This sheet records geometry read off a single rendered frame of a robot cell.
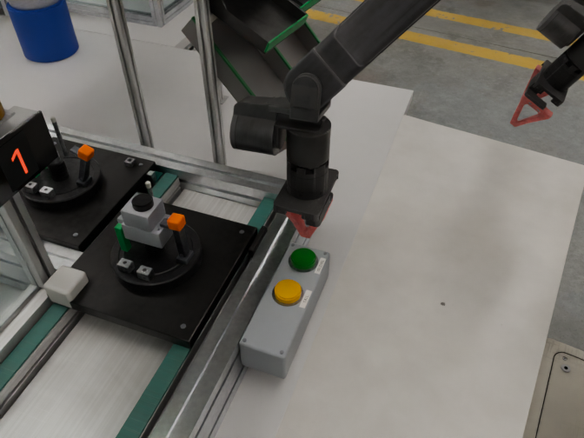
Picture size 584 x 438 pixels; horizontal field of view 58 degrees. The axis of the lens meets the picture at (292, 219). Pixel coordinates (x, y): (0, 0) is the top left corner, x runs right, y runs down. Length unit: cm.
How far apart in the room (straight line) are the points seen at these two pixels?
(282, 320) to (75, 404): 30
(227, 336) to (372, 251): 37
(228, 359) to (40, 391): 27
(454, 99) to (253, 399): 261
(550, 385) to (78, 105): 146
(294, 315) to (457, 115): 241
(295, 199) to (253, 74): 40
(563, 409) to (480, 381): 76
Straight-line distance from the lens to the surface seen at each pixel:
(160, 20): 185
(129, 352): 84
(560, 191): 126
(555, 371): 169
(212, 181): 102
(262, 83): 106
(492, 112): 317
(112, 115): 144
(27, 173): 74
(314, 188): 71
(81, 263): 90
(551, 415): 161
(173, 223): 77
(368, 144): 127
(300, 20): 98
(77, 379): 84
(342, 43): 63
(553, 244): 113
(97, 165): 105
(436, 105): 314
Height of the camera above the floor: 160
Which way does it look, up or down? 44 degrees down
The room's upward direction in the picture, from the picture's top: straight up
